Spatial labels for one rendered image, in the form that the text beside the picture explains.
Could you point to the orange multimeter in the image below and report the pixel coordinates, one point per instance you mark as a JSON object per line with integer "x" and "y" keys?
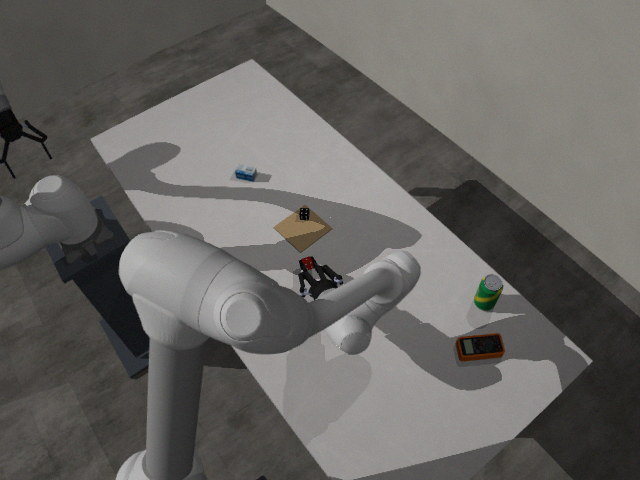
{"x": 480, "y": 347}

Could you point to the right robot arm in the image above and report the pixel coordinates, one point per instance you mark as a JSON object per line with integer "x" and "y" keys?
{"x": 175, "y": 281}

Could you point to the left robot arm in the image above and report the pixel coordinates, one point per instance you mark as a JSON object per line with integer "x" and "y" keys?
{"x": 58, "y": 211}

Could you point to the tan flat mat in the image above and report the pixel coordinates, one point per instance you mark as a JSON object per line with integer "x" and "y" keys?
{"x": 302, "y": 233}

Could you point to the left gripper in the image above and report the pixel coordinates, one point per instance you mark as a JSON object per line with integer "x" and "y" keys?
{"x": 11, "y": 129}

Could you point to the green soda can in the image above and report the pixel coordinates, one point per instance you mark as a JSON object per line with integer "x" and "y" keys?
{"x": 488, "y": 292}

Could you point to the red die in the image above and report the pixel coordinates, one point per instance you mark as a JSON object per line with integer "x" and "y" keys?
{"x": 308, "y": 263}

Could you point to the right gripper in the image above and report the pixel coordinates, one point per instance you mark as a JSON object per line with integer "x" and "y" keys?
{"x": 317, "y": 287}

